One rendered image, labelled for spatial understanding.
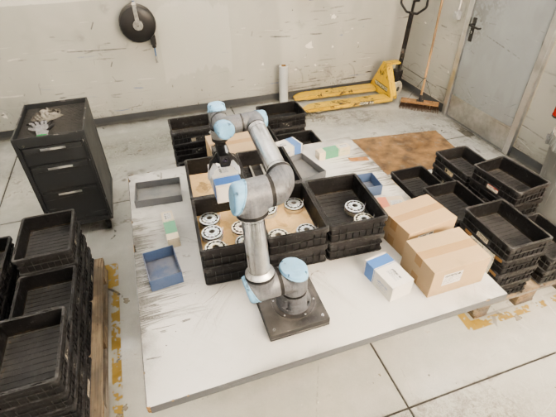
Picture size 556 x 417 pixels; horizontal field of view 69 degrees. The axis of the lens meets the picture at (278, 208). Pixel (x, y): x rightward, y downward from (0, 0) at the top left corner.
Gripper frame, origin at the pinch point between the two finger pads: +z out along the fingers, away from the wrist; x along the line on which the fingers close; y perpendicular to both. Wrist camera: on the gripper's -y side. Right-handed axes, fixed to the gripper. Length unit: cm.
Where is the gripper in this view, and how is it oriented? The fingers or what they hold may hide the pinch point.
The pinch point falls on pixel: (224, 178)
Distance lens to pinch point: 187.6
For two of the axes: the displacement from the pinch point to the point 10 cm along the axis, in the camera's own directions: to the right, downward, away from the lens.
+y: -3.2, -5.7, 7.5
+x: -9.5, 2.0, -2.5
